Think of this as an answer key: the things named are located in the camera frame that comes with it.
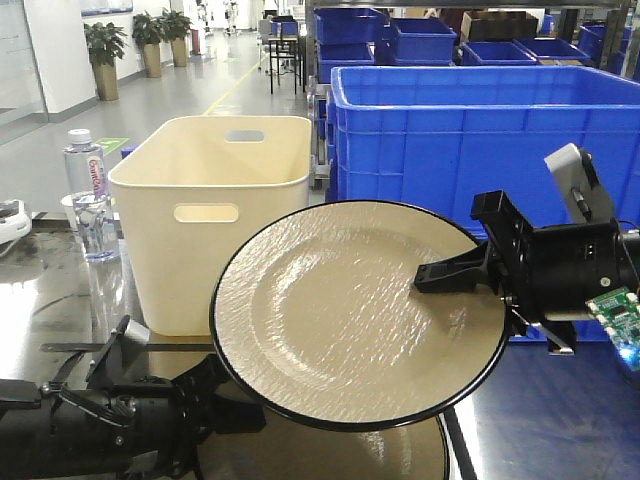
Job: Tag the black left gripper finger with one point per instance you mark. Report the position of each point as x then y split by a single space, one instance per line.
226 416

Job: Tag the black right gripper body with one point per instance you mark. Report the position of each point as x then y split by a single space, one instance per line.
508 232

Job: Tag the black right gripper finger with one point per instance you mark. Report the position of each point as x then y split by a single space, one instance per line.
461 273

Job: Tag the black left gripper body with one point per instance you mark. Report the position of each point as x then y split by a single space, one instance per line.
171 418

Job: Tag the beige plate black rim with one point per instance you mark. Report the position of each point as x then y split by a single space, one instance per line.
317 317

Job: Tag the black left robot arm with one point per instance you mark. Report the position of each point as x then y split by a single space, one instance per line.
52 431

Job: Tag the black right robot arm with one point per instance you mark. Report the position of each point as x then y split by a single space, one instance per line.
545 276

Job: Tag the large blue plastic crate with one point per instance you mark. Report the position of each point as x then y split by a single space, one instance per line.
434 137

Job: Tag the green circuit board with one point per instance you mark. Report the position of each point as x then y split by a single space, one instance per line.
617 312

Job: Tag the cream plastic bin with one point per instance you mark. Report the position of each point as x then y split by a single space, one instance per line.
192 193

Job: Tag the white paper cup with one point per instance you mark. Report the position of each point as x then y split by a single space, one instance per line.
70 212

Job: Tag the clear water bottle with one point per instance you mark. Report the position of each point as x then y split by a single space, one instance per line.
90 197

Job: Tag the potted plant far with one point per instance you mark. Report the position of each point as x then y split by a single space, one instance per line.
176 26

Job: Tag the potted plant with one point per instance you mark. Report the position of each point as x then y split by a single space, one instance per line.
105 44
176 26
148 35

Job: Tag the potted plant near left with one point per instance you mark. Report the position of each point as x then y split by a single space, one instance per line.
105 44

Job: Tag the potted plant middle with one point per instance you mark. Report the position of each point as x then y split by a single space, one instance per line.
148 35

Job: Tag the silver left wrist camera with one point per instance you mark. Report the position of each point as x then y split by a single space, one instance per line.
126 341

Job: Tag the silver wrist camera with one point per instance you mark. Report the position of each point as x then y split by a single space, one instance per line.
584 196
126 341

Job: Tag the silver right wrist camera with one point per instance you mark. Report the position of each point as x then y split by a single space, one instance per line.
584 196

